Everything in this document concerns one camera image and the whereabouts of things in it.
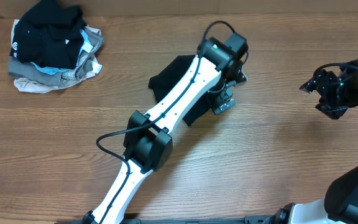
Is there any dark green t-shirt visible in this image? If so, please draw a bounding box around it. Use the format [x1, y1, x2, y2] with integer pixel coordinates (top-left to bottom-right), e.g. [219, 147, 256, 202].
[148, 55, 221, 132]

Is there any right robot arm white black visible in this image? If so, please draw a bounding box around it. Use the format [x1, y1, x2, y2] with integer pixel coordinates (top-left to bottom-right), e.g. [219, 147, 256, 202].
[263, 58, 358, 224]

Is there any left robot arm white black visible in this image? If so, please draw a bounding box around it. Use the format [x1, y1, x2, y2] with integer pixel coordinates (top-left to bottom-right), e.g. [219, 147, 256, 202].
[82, 32, 248, 224]

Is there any light blue garment in pile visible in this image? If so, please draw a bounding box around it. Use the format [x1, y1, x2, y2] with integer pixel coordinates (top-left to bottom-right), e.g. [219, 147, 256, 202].
[31, 29, 93, 75]

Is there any black garment on pile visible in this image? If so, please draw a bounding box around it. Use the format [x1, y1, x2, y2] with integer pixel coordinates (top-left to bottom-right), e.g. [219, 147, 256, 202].
[10, 0, 86, 69]

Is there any beige garment in pile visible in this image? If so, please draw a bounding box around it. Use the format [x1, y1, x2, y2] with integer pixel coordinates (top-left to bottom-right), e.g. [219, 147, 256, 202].
[11, 19, 103, 94]

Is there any grey garment in pile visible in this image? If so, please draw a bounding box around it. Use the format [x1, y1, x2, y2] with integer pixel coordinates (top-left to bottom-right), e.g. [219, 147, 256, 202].
[7, 26, 104, 88]

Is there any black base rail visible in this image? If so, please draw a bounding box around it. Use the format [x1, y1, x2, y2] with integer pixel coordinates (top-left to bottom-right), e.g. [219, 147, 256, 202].
[54, 214, 282, 224]

